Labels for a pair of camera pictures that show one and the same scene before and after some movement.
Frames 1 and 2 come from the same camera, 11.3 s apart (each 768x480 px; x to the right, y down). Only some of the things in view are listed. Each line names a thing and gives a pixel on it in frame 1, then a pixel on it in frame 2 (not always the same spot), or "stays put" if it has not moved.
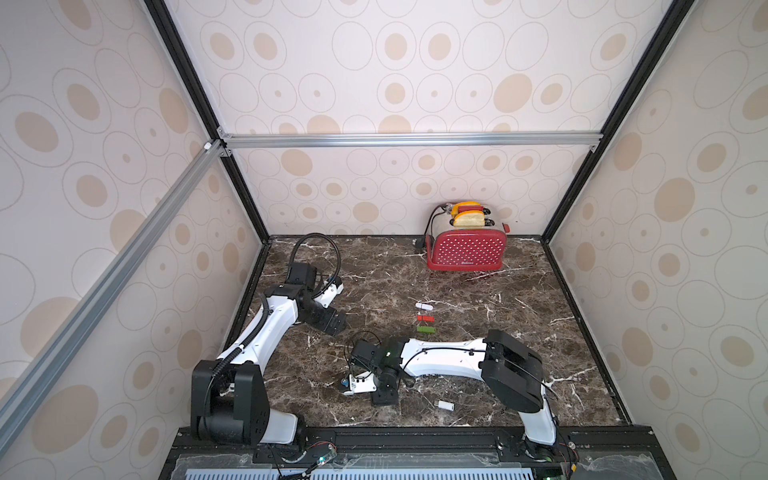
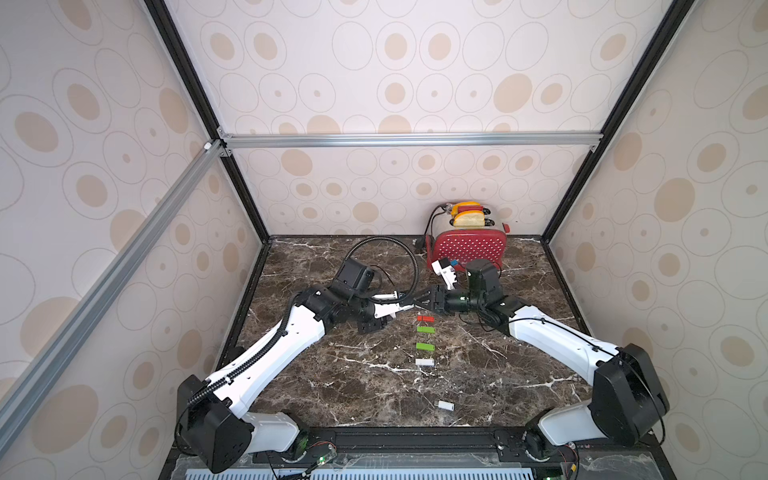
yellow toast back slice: x=455 y=207 stays put
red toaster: x=465 y=248 stays put
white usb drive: x=446 y=405 stays put
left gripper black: x=324 y=321 to x=368 y=325
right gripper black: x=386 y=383 to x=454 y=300
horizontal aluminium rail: x=409 y=139 stays put
